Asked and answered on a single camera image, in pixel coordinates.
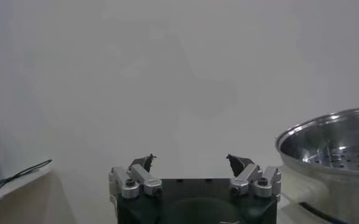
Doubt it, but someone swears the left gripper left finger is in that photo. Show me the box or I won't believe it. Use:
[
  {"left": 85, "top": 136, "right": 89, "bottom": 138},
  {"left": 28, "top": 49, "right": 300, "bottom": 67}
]
[{"left": 108, "top": 153, "right": 163, "bottom": 200}]

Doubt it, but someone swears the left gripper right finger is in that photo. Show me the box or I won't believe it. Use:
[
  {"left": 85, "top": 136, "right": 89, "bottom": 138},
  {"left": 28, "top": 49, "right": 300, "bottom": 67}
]
[{"left": 226, "top": 153, "right": 282, "bottom": 198}]

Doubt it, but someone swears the stainless steel steamer basket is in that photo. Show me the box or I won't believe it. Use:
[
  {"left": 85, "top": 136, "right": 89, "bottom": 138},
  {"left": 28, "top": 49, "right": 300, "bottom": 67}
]
[{"left": 275, "top": 105, "right": 359, "bottom": 214}]

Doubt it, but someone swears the white electric cooking pot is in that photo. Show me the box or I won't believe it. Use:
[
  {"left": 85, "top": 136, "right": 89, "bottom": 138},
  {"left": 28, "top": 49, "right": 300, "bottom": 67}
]
[{"left": 276, "top": 166, "right": 359, "bottom": 224}]

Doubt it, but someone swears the dark green cable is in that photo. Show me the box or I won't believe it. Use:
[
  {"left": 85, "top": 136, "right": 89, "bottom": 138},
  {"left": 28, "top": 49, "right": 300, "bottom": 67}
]
[{"left": 0, "top": 159, "right": 53, "bottom": 192}]

